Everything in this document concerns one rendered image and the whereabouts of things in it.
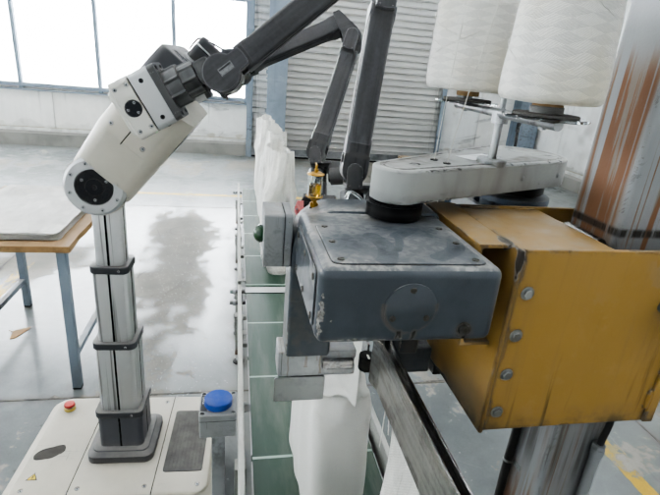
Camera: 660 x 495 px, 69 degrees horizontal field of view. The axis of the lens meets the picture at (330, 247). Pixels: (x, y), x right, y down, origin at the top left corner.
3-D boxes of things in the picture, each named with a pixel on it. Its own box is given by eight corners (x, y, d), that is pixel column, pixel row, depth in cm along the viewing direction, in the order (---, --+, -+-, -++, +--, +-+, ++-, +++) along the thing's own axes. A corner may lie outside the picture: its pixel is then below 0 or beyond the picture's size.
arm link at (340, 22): (350, 17, 161) (348, 0, 151) (364, 53, 159) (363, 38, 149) (226, 69, 163) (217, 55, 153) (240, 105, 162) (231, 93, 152)
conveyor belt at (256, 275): (242, 195, 469) (242, 187, 465) (282, 196, 476) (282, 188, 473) (246, 302, 266) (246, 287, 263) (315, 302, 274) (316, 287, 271)
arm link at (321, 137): (347, 42, 160) (345, 25, 150) (363, 46, 160) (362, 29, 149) (306, 164, 159) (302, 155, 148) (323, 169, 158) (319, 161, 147)
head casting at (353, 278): (281, 336, 92) (290, 183, 81) (404, 333, 97) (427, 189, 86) (301, 455, 64) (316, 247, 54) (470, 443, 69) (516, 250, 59)
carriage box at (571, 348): (423, 348, 100) (449, 200, 88) (568, 344, 106) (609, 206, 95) (477, 433, 77) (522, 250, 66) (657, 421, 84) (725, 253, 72)
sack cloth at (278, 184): (258, 247, 322) (261, 137, 296) (290, 247, 325) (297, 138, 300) (258, 276, 278) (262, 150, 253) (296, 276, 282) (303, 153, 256)
